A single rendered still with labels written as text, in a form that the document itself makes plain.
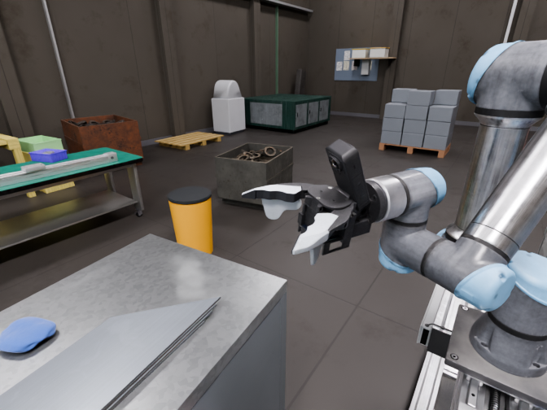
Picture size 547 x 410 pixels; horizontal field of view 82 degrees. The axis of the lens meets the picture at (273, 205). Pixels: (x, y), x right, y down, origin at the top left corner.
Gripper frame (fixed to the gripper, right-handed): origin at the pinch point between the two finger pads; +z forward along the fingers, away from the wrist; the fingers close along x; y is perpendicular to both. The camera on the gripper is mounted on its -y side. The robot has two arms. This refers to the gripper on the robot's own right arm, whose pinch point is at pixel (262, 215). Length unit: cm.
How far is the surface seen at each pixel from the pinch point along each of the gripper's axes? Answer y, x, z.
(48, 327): 43, 36, 37
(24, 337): 43, 35, 41
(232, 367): 50, 11, 0
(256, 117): 220, 779, -385
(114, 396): 40.0, 9.8, 24.4
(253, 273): 46, 34, -16
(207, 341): 43.2, 15.8, 4.4
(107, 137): 160, 538, 8
